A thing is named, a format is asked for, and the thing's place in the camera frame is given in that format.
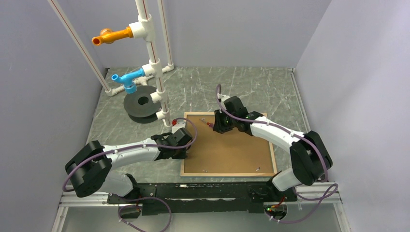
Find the blue picture frame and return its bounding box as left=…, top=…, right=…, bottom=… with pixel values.
left=180, top=112, right=278, bottom=177

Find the orange pipe fitting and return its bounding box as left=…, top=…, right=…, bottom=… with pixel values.
left=91, top=27, right=133, bottom=46

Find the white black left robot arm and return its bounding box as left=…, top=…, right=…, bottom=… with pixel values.
left=63, top=128, right=196, bottom=203

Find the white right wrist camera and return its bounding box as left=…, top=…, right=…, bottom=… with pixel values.
left=217, top=93, right=230, bottom=103

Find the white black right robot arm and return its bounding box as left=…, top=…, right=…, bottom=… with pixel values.
left=213, top=93, right=333, bottom=201

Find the aluminium extrusion rail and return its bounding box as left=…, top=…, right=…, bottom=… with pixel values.
left=51, top=192, right=109, bottom=232

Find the blue pipe fitting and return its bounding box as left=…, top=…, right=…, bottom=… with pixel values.
left=111, top=68, right=145, bottom=94

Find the blue handled screwdriver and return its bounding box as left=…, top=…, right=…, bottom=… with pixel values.
left=200, top=118, right=214, bottom=128

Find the dark grey perforated spool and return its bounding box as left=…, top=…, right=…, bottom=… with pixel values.
left=123, top=86, right=161, bottom=124

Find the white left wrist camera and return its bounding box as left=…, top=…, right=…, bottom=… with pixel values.
left=172, top=119, right=186, bottom=133

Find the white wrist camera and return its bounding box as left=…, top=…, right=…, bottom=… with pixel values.
left=217, top=93, right=230, bottom=103
left=172, top=119, right=186, bottom=133

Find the white PVC pipe stand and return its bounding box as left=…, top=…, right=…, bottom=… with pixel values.
left=48, top=0, right=175, bottom=131

